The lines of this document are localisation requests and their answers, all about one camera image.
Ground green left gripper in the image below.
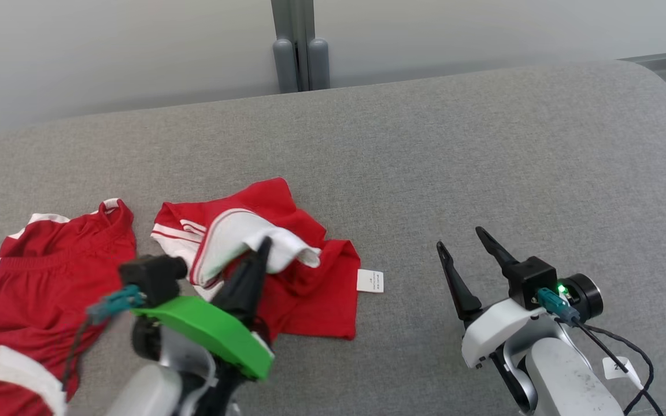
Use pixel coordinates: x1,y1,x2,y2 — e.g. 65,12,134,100
131,236,276,382

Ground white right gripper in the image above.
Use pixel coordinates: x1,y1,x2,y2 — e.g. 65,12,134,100
436,226,549,370

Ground red jersey with number 23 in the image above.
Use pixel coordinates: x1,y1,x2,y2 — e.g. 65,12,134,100
151,177,384,341

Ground red shorts with white stripe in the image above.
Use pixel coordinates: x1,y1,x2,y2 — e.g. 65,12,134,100
0,198,137,416

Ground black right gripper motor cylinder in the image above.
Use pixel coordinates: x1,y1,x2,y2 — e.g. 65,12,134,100
558,273,604,322

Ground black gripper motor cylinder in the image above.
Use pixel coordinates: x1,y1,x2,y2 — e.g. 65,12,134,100
558,273,604,322
131,317,165,362

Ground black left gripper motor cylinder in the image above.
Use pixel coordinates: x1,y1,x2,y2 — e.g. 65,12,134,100
131,317,165,362

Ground teal right camera connector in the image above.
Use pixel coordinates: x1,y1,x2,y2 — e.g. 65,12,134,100
537,287,581,327

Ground teal camera connector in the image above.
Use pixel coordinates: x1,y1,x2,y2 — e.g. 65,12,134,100
87,285,146,325
537,287,581,327

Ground teal left camera connector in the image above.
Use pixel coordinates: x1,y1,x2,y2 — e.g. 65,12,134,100
87,285,146,325

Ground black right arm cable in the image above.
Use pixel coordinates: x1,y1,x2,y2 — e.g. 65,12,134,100
570,318,664,416

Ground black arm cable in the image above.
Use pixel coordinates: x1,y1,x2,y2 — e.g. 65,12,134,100
570,318,664,416
60,317,92,395

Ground white cable tag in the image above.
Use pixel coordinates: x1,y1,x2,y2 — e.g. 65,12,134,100
602,356,643,389

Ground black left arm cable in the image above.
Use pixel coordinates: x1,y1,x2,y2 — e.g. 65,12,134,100
60,317,92,395

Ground grey rounded post foot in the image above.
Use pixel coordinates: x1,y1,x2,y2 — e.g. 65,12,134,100
308,38,331,91
273,38,299,94

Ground grey metal partition post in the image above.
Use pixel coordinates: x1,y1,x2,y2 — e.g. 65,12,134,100
271,0,331,93

